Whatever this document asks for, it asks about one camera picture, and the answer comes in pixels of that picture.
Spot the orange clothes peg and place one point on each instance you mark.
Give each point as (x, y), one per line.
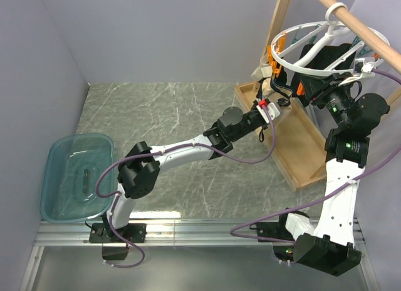
(276, 71)
(300, 90)
(271, 60)

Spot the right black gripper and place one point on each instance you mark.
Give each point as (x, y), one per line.
(320, 97)

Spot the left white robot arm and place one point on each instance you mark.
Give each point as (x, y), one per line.
(134, 176)

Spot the black underwear white waistband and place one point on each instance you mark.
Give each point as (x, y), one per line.
(263, 70)

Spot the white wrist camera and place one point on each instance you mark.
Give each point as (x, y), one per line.
(268, 110)
(362, 69)

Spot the aluminium mounting rail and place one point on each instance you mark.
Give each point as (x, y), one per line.
(181, 254)

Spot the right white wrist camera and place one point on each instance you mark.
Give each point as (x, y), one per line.
(362, 69)

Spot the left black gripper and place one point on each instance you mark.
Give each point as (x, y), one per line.
(255, 108)

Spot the white round clip hanger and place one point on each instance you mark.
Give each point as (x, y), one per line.
(294, 47)

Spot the teal plastic basin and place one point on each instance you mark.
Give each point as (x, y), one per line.
(74, 164)

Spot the black striped boxer shorts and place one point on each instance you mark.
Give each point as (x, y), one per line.
(324, 58)

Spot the beige underwear navy trim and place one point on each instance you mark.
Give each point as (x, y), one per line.
(272, 91)

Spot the wooden drying rack frame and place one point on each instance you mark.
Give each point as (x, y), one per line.
(299, 152)

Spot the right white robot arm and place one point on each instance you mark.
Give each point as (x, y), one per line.
(330, 245)

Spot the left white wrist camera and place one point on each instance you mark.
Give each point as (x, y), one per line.
(268, 110)

